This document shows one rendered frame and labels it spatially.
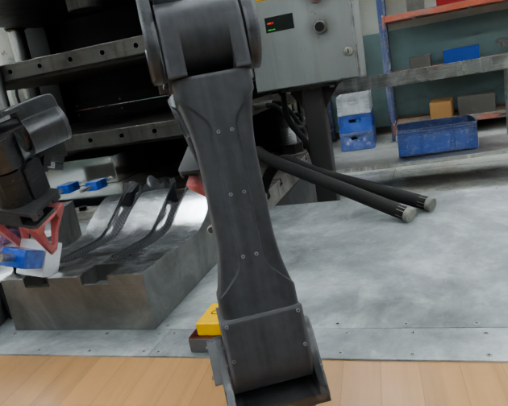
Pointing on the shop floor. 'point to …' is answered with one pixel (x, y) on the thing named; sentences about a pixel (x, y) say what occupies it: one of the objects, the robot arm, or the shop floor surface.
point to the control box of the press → (310, 64)
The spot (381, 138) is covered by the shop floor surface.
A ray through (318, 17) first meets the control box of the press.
